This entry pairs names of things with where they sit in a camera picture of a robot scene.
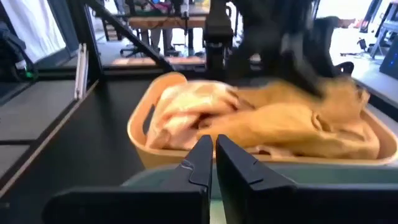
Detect black metal frame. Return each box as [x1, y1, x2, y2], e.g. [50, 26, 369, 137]
[37, 0, 175, 83]

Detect person's legs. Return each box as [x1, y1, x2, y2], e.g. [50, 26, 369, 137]
[149, 29, 174, 53]

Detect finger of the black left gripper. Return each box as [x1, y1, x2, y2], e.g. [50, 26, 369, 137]
[294, 33, 326, 96]
[279, 40, 317, 94]

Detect black office chair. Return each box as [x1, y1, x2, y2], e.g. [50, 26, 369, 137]
[312, 16, 356, 79]

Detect black bag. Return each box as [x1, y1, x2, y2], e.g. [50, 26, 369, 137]
[0, 21, 40, 83]

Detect pink striped towel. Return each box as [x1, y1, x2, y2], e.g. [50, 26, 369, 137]
[145, 80, 296, 156]

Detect white aluminium bracket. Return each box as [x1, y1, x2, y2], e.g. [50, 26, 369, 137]
[73, 43, 90, 101]

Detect blue plastic basket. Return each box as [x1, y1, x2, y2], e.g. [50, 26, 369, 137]
[121, 162, 398, 224]

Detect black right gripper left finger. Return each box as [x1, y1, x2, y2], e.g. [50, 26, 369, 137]
[161, 134, 215, 224]

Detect dark blue computer case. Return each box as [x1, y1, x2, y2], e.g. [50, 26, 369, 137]
[379, 34, 398, 80]

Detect white board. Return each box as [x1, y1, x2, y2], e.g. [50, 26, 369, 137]
[0, 0, 68, 65]

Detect gray desk frame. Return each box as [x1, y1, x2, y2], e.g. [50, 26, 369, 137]
[369, 2, 398, 60]

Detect orange plastic basket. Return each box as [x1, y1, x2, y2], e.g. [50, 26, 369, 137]
[126, 72, 398, 170]

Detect wooden table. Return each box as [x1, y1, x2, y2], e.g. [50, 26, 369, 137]
[127, 14, 210, 52]

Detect mustard yellow towel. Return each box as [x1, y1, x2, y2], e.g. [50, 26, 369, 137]
[231, 76, 371, 125]
[197, 102, 381, 160]

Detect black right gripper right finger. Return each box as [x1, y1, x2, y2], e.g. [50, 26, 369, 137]
[216, 133, 298, 224]

